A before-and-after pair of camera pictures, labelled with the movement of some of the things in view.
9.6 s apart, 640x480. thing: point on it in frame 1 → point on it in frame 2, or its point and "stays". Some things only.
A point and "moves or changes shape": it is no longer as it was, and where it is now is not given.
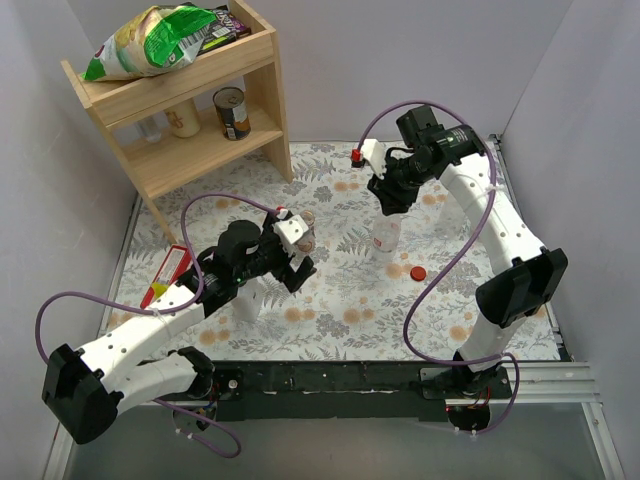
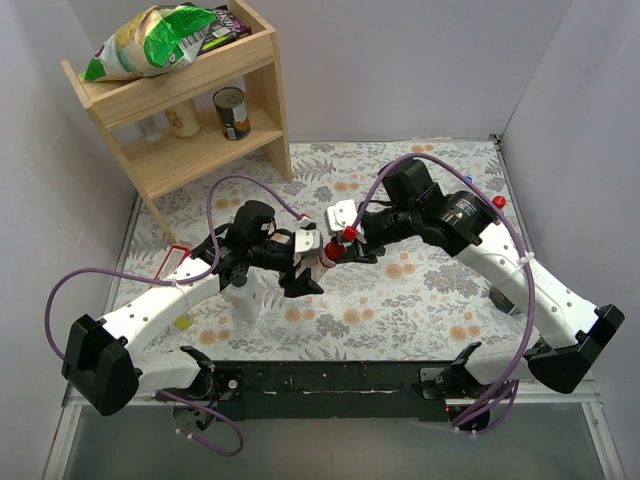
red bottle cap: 418,273 → 334,251
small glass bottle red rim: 309,219 moves or changes shape
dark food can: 230,108 stays
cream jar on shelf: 184,119 stays
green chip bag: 151,41 stays
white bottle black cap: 246,306 stays
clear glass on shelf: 151,129 stays
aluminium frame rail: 567,382 stays
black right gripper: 392,185 → 360,245
